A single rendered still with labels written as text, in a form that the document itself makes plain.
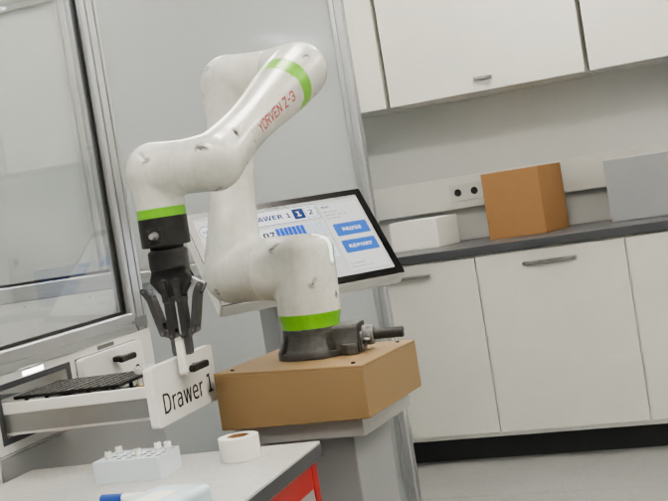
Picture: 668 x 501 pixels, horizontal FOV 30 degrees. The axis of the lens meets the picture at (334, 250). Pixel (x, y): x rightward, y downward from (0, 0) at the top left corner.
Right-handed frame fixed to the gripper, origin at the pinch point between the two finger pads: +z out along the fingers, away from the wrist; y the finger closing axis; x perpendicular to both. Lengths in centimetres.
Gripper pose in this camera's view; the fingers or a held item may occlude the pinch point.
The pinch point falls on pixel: (184, 355)
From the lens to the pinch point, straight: 235.4
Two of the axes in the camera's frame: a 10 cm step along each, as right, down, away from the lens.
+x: 2.8, -0.8, 9.6
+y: 9.5, -1.4, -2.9
